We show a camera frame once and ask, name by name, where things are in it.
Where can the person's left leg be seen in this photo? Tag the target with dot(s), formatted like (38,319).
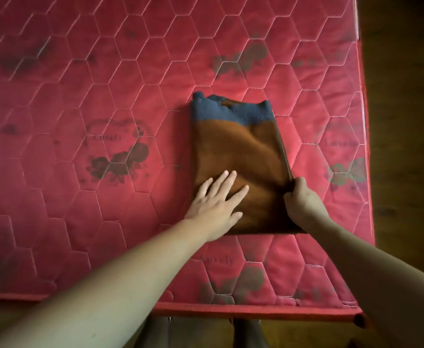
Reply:
(154,333)

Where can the person's right forearm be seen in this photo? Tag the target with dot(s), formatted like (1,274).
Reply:
(389,286)

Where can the person's right leg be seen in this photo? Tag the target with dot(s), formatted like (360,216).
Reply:
(250,335)

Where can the wooden headboard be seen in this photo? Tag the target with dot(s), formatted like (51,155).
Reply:
(360,320)

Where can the person's left hand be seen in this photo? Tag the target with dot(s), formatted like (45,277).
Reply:
(215,210)

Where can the person's leg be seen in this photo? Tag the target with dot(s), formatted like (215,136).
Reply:
(154,333)
(250,335)

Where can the person's left forearm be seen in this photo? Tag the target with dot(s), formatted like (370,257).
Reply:
(106,297)

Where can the red quilted mattress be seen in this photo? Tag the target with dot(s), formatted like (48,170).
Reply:
(70,195)

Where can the brown sweater with blue trim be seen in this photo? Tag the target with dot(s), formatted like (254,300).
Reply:
(241,148)

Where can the person's right hand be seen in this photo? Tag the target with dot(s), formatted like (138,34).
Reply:
(306,208)

